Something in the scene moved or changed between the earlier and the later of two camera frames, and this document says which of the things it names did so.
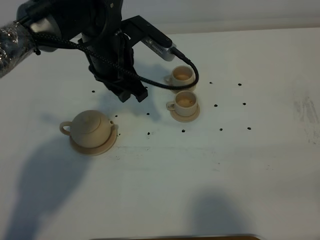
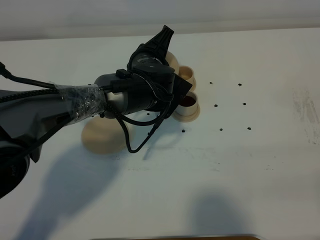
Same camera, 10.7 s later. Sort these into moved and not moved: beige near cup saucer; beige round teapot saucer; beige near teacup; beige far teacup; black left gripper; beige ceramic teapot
Moved: beige ceramic teapot; black left gripper; beige round teapot saucer
Not moved: beige far teacup; beige near teacup; beige near cup saucer
